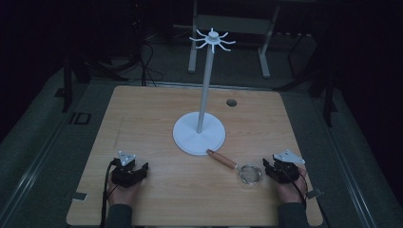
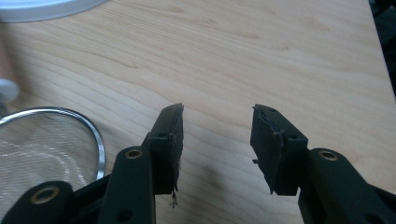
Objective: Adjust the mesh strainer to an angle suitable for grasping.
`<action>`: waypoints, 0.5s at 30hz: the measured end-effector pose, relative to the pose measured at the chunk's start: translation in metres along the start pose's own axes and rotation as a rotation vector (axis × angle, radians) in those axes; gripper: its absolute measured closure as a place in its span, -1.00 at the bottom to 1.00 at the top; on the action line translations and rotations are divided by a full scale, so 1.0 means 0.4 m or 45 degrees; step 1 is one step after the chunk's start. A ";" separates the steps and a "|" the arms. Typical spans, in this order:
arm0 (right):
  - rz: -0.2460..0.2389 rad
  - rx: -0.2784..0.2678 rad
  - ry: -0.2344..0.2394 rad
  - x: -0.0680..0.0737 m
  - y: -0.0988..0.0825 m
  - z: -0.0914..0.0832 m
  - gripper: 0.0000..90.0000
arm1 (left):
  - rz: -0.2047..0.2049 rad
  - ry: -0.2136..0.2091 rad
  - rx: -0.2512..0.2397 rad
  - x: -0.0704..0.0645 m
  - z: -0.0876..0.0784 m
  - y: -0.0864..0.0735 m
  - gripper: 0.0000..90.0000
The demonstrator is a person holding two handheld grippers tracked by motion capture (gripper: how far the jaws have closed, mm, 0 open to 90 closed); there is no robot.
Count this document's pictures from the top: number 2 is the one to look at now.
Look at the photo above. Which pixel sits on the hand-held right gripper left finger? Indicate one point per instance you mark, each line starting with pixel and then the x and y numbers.
pixel 166 149

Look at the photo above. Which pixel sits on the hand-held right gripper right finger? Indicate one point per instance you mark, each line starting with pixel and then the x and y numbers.
pixel 271 149

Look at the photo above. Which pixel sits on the metal mesh sieve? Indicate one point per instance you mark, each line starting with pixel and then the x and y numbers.
pixel 46 155

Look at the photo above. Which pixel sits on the small white object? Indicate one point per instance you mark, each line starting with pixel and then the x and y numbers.
pixel 7 89

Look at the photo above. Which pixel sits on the white round plate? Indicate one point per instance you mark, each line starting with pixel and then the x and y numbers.
pixel 40 7

